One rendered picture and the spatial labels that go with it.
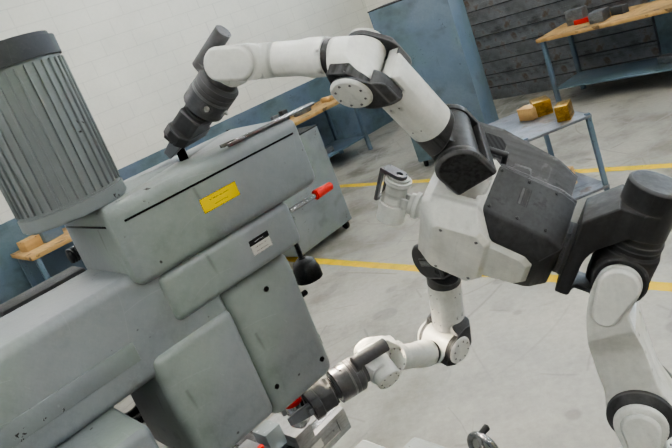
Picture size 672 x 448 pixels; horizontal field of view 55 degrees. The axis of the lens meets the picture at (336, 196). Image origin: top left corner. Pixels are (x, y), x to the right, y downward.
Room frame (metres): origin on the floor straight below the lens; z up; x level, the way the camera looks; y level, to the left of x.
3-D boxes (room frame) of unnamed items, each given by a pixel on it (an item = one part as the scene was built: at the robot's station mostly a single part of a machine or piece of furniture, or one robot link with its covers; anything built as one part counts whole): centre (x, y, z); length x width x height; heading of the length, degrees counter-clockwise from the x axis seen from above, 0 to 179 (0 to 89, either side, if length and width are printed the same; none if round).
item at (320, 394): (1.41, 0.19, 1.23); 0.13 x 0.12 x 0.10; 20
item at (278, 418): (1.57, 0.35, 1.07); 0.15 x 0.06 x 0.04; 41
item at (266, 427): (1.54, 0.39, 1.10); 0.06 x 0.05 x 0.06; 41
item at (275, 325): (1.38, 0.28, 1.47); 0.21 x 0.19 x 0.32; 38
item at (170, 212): (1.37, 0.28, 1.81); 0.47 x 0.26 x 0.16; 128
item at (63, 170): (1.23, 0.47, 2.05); 0.20 x 0.20 x 0.32
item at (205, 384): (1.26, 0.43, 1.47); 0.24 x 0.19 x 0.26; 38
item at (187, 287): (1.36, 0.31, 1.68); 0.34 x 0.24 x 0.10; 128
